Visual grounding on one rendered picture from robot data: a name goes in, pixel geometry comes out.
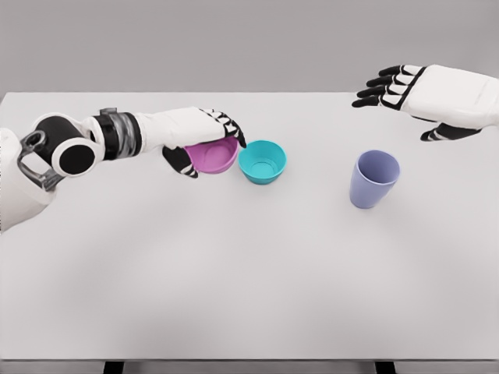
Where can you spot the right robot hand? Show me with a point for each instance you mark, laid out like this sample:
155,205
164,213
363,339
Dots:
440,93

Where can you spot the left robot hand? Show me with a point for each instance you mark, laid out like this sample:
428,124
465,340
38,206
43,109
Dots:
197,126

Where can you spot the pink bowl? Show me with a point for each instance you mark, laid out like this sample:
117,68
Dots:
214,156

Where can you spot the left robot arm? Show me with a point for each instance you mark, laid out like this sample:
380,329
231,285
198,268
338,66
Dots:
78,144

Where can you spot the teal bowl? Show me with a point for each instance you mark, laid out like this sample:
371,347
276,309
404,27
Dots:
262,162

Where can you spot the lavender cup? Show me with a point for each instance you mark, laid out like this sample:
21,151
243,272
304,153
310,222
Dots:
372,180

